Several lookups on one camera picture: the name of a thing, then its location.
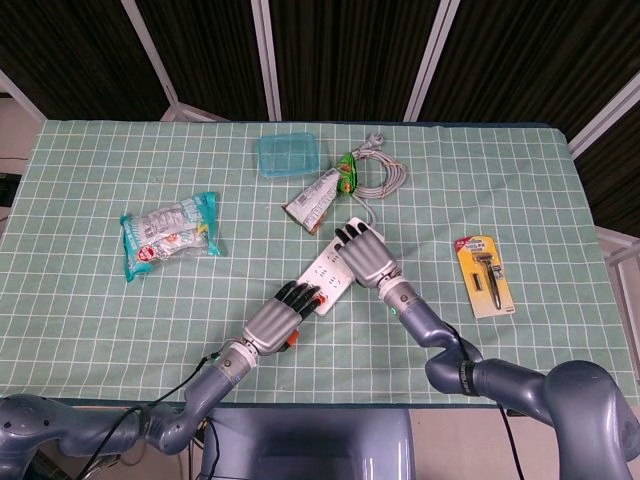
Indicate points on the white power strip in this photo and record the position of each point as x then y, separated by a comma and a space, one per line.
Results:
327, 272

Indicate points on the yellow carded razor package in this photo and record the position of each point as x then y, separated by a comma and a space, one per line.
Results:
484, 277

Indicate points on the green checked tablecloth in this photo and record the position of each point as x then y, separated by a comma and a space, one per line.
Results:
150, 325

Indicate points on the grey-blue robot torso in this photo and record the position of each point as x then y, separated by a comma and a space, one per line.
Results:
307, 445

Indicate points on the teal clear snack bag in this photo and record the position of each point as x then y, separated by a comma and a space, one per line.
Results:
167, 235

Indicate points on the green white snack bag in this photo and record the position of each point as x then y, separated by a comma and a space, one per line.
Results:
320, 197

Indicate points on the blue translucent plastic container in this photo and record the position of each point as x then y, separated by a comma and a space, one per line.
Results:
288, 155

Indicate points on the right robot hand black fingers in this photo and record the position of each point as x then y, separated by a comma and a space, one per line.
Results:
367, 255

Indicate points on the left robot arm grey-blue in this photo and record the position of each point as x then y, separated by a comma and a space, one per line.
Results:
200, 395

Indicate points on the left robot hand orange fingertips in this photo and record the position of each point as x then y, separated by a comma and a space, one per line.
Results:
272, 325

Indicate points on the right robot arm grey-blue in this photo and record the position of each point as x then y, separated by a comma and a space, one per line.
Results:
505, 380

